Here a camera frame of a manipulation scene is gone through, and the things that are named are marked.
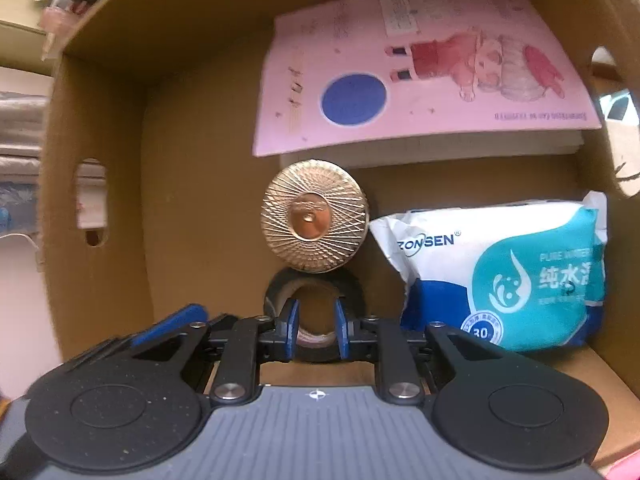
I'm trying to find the beige cabinet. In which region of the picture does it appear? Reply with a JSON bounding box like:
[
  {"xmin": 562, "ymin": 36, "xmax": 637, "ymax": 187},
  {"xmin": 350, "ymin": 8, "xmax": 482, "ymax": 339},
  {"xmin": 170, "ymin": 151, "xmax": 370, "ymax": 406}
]
[{"xmin": 1, "ymin": 0, "xmax": 53, "ymax": 75}]

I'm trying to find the black tape roll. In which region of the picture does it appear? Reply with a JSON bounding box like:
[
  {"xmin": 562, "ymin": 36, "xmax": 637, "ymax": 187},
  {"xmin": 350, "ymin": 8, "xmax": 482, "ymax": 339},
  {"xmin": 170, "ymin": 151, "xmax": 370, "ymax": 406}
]
[{"xmin": 262, "ymin": 268, "xmax": 367, "ymax": 363}]

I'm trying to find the blue white wet wipes pack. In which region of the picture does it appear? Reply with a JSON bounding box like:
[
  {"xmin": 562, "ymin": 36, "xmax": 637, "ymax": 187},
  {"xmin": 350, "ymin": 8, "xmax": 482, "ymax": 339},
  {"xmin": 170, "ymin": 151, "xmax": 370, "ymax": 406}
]
[{"xmin": 370, "ymin": 191, "xmax": 608, "ymax": 352}]

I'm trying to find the grey curtain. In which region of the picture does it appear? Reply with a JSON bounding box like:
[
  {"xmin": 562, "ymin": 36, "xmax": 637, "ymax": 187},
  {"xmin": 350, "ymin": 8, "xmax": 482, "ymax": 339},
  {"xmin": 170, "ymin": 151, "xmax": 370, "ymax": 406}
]
[{"xmin": 1, "ymin": 91, "xmax": 48, "ymax": 180}]

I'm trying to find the gold round compact case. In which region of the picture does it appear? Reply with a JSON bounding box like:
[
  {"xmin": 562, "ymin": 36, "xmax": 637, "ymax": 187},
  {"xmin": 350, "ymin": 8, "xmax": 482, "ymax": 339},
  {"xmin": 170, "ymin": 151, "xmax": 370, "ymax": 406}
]
[{"xmin": 260, "ymin": 159, "xmax": 370, "ymax": 274}]

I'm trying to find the pink illustrated notebook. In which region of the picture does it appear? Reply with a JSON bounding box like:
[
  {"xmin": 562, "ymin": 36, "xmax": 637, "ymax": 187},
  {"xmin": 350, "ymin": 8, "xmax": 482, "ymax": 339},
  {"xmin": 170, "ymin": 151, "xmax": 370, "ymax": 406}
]
[{"xmin": 253, "ymin": 0, "xmax": 601, "ymax": 167}]

